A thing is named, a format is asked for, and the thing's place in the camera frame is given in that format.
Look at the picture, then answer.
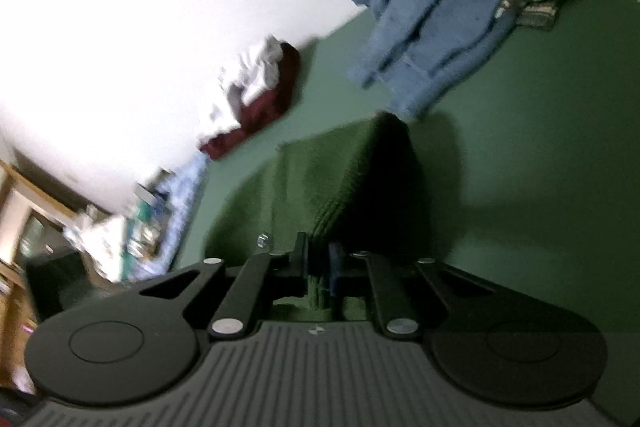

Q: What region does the white folded cloth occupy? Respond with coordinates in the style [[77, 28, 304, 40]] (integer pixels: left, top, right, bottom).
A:
[[196, 34, 285, 148]]

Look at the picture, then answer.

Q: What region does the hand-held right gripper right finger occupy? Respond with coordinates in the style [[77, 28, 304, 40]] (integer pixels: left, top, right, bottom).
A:
[[327, 241, 497, 339]]

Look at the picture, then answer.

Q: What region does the grey cloth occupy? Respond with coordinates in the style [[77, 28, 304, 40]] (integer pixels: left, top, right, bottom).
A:
[[515, 2, 558, 30]]

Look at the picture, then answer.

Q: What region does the blue checkered cloth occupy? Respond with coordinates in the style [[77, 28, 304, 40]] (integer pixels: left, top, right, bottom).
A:
[[115, 152, 210, 284]]

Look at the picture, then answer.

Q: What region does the blue knit sweater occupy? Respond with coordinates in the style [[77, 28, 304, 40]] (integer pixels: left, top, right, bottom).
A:
[[339, 0, 532, 124]]

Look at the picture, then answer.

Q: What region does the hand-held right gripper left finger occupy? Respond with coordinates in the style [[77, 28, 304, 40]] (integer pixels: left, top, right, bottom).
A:
[[139, 232, 308, 339]]

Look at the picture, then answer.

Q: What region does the green table mat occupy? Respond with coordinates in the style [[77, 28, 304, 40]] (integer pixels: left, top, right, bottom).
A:
[[170, 0, 640, 427]]

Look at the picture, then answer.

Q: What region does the maroon folded cloth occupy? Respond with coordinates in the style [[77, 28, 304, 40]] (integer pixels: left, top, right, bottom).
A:
[[199, 42, 302, 162]]

